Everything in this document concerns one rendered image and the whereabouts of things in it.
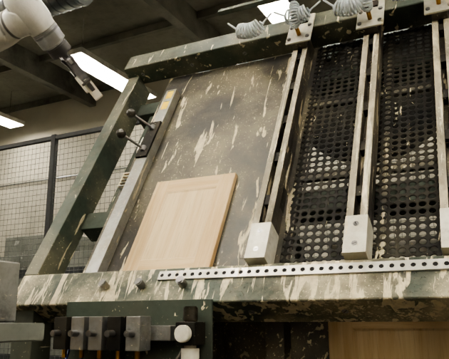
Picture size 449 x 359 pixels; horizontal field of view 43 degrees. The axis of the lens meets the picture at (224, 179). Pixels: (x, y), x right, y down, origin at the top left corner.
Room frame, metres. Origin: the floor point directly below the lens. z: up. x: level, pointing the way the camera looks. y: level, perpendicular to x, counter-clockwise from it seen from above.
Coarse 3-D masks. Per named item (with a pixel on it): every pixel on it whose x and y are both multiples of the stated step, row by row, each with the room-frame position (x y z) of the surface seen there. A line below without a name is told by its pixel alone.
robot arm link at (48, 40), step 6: (54, 24) 1.65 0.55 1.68; (48, 30) 1.64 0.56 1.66; (54, 30) 1.65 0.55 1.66; (60, 30) 1.67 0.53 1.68; (36, 36) 1.65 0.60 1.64; (42, 36) 1.64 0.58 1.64; (48, 36) 1.65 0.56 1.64; (54, 36) 1.66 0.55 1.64; (60, 36) 1.67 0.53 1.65; (36, 42) 1.68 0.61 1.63; (42, 42) 1.66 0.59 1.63; (48, 42) 1.66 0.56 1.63; (54, 42) 1.67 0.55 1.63; (60, 42) 1.69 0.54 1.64; (42, 48) 1.69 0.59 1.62; (48, 48) 1.68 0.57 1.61
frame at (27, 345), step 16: (16, 320) 1.90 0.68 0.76; (32, 320) 1.87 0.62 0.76; (48, 336) 1.94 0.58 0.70; (224, 336) 1.84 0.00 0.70; (240, 336) 1.82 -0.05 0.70; (256, 336) 1.80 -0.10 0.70; (272, 336) 1.71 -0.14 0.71; (288, 336) 1.73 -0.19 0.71; (304, 336) 1.73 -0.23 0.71; (320, 336) 1.71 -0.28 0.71; (16, 352) 1.90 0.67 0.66; (32, 352) 1.88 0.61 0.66; (48, 352) 1.95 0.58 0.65; (224, 352) 1.84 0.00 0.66; (240, 352) 1.82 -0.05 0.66; (256, 352) 1.80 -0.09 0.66; (272, 352) 1.71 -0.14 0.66; (288, 352) 1.72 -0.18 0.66; (304, 352) 1.73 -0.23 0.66; (320, 352) 1.71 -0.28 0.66
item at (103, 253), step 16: (176, 96) 2.26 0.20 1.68; (160, 112) 2.20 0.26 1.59; (160, 128) 2.15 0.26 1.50; (144, 160) 2.06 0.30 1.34; (128, 176) 2.04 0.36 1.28; (144, 176) 2.05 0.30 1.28; (128, 192) 1.99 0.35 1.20; (128, 208) 1.97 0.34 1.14; (112, 224) 1.93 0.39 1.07; (112, 240) 1.89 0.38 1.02; (96, 256) 1.87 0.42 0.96; (112, 256) 1.89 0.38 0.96
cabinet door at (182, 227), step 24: (168, 192) 1.94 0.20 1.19; (192, 192) 1.89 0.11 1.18; (216, 192) 1.84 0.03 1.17; (144, 216) 1.92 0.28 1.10; (168, 216) 1.88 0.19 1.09; (192, 216) 1.83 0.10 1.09; (216, 216) 1.78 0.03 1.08; (144, 240) 1.85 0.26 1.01; (168, 240) 1.81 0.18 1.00; (192, 240) 1.77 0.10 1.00; (216, 240) 1.73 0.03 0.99; (144, 264) 1.79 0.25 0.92; (168, 264) 1.75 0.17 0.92; (192, 264) 1.71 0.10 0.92
